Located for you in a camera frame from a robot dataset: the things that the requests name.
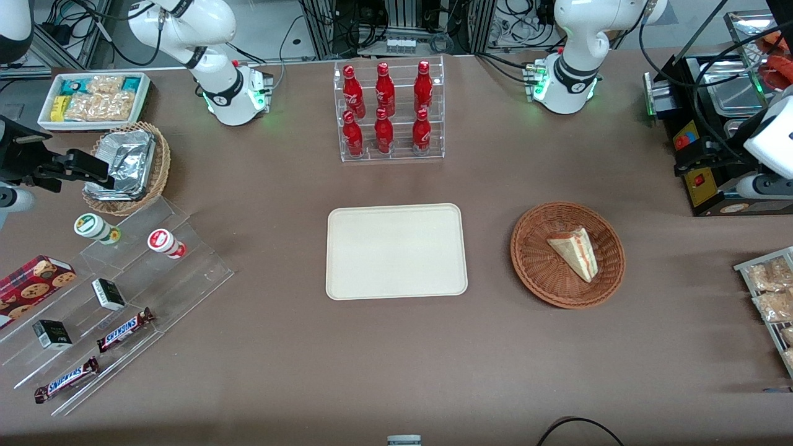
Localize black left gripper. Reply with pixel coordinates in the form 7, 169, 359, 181
673, 133, 764, 178

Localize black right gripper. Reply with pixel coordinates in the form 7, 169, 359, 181
0, 116, 116, 193

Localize triangle sandwich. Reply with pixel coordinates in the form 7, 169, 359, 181
546, 227, 600, 284

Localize wicker basket with foil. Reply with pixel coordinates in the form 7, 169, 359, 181
81, 121, 172, 217

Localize tray of packaged crackers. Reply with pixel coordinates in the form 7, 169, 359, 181
734, 246, 793, 380

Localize round brown wicker basket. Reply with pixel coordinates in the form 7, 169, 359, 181
510, 201, 626, 310

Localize cream rectangular tray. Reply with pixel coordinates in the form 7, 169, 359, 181
325, 203, 469, 302

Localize black hot food case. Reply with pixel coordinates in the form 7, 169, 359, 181
657, 11, 793, 218

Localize silver foil container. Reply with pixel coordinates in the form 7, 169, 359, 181
83, 128, 157, 203

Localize green lid snack cup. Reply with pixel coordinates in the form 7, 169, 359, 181
73, 212, 122, 245

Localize large clear cracker bag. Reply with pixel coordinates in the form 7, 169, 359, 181
64, 92, 135, 123

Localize grey box with green light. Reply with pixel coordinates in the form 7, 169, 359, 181
642, 71, 683, 120

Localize steel food pan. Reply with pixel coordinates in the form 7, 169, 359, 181
702, 58, 764, 119

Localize white snack bin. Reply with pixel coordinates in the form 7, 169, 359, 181
37, 71, 153, 133

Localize red lid snack cup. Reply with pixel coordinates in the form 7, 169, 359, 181
147, 228, 188, 260

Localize red sausage on skewer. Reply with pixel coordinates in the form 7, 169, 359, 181
764, 55, 793, 91
761, 31, 793, 55

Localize small black box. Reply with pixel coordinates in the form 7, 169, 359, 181
32, 319, 74, 351
91, 278, 127, 312

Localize red plaid cookie box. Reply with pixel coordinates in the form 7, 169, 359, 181
0, 254, 77, 330

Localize clear acrylic stepped stand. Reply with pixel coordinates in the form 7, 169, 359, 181
0, 196, 235, 418

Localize Snickers chocolate bar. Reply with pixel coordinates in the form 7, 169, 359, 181
33, 356, 102, 405
95, 307, 156, 354

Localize red cola bottle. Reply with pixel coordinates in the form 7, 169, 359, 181
411, 108, 433, 154
341, 110, 365, 158
373, 108, 395, 155
413, 60, 434, 116
374, 62, 397, 118
342, 64, 367, 119

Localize clear acrylic bottle rack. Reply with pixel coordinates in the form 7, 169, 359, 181
333, 55, 446, 164

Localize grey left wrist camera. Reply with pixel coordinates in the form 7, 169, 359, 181
737, 175, 793, 200

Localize aluminium equipment frame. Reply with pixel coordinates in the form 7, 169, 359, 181
300, 0, 497, 60

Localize black looped cable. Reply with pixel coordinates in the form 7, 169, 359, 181
535, 416, 627, 446

